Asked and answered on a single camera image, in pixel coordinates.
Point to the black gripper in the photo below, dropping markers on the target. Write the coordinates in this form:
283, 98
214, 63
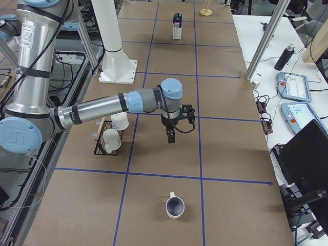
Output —
167, 123

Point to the white mug grey interior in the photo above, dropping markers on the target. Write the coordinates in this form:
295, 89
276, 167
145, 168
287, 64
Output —
175, 206

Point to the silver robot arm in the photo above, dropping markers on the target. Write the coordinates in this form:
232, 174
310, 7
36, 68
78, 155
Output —
10, 26
27, 122

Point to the blue white milk carton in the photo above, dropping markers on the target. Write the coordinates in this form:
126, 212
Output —
177, 26

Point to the wooden cup tree stand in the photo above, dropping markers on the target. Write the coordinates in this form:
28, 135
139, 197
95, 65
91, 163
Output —
206, 11

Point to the white mug upper rack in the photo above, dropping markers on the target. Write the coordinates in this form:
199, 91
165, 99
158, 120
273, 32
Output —
119, 121

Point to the white mug rack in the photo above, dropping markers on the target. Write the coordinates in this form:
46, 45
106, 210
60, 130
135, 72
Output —
112, 140
119, 121

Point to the white mug lower rack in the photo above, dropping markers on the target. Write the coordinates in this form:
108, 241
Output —
112, 140

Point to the black power strip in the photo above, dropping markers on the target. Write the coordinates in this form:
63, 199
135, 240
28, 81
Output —
265, 118

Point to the small metal cylinder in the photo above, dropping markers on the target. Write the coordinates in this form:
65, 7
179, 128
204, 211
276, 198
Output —
255, 84

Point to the lower teach pendant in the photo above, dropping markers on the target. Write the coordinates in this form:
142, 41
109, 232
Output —
298, 114

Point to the teach pendant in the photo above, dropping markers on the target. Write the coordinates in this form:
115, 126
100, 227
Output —
293, 86
298, 114

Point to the upper teach pendant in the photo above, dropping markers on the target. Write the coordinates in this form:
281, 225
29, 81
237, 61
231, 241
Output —
293, 86

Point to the black laptop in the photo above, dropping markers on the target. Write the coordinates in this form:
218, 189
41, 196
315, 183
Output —
303, 160

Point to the black water bottle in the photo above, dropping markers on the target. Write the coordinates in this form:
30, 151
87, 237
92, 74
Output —
285, 57

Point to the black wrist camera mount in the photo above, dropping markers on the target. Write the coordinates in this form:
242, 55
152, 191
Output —
187, 112

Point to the black wire mug rack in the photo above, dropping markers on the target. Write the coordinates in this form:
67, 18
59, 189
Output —
100, 149

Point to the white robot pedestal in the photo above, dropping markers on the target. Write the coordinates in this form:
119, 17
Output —
116, 68

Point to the aluminium frame post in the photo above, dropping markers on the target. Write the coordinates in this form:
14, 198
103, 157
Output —
267, 36

